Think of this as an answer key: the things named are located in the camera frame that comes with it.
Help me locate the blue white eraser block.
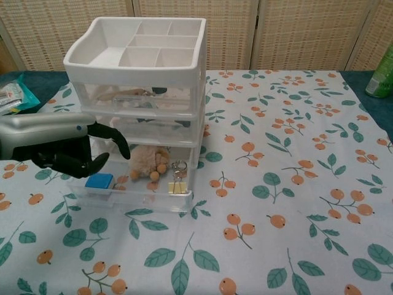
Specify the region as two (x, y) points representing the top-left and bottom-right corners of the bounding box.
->
(85, 173), (114, 197)

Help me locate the clear drawer holding wooden items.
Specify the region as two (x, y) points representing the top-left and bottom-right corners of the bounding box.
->
(80, 82), (195, 112)

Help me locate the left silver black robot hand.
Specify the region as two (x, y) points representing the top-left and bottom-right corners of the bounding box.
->
(0, 112), (131, 179)

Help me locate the teal snack package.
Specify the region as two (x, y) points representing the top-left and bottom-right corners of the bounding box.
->
(0, 73), (42, 117)

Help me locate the beige plush toy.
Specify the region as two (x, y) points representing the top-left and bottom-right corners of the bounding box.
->
(128, 144), (170, 181)

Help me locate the floral orange berry tablecloth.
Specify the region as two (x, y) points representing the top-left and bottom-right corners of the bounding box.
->
(0, 69), (393, 295)

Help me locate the green drink bottle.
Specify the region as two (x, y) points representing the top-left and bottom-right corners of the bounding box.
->
(364, 42), (393, 99)

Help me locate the white plastic drawer organizer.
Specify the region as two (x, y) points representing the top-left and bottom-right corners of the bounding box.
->
(63, 17), (207, 173)

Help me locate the woven bamboo folding screen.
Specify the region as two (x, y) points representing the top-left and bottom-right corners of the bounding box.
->
(0, 0), (393, 74)

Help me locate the gold binder clip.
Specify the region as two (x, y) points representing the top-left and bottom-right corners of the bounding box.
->
(168, 181), (188, 195)

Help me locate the clear drawer holding plush toy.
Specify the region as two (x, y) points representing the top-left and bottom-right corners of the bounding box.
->
(66, 144), (194, 214)

